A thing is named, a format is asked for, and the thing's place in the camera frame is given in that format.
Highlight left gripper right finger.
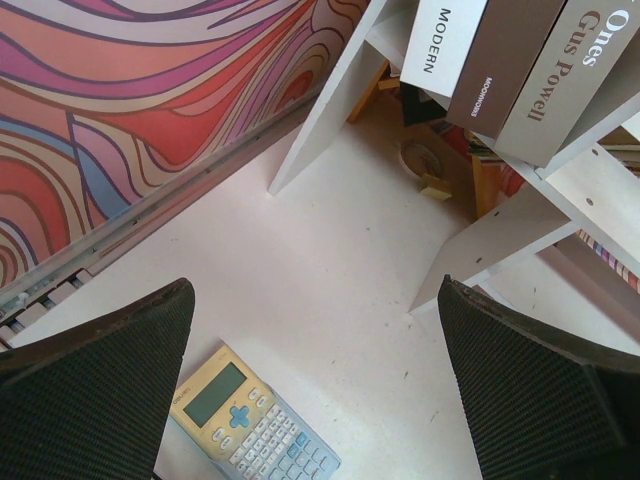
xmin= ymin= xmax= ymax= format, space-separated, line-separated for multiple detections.
xmin=437 ymin=276 xmax=639 ymax=479

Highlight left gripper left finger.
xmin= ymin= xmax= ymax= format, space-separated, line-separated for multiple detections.
xmin=1 ymin=278 xmax=195 ymax=479

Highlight white wooden bookshelf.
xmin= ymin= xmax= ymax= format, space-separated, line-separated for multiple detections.
xmin=268 ymin=1 xmax=639 ymax=342

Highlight yellow grey calculator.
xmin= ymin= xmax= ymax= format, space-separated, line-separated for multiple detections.
xmin=170 ymin=341 xmax=341 ymax=480

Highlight small books behind shelf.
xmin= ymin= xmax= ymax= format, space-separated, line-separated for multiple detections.
xmin=427 ymin=119 xmax=639 ymax=220

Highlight yellow block under shelf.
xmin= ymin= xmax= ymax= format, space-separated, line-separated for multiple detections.
xmin=419 ymin=174 xmax=452 ymax=201

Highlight large grey white book stack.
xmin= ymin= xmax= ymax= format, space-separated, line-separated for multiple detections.
xmin=400 ymin=1 xmax=639 ymax=168

